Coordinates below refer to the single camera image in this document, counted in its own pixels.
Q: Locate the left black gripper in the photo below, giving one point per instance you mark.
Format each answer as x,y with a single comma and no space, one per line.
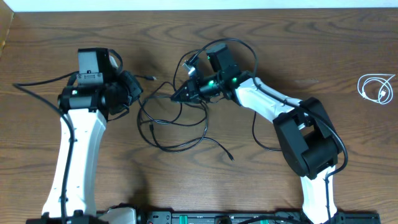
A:
129,76

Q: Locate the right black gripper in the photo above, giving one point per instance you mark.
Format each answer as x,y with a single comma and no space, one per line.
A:
191,86

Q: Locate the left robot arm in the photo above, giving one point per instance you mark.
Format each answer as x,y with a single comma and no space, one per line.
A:
100,88

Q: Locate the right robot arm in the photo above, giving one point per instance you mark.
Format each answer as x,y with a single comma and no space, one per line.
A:
308,141

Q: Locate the cardboard box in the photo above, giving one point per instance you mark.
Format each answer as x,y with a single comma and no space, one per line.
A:
7,15

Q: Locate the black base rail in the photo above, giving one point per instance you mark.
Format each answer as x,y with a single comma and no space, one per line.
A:
283,217

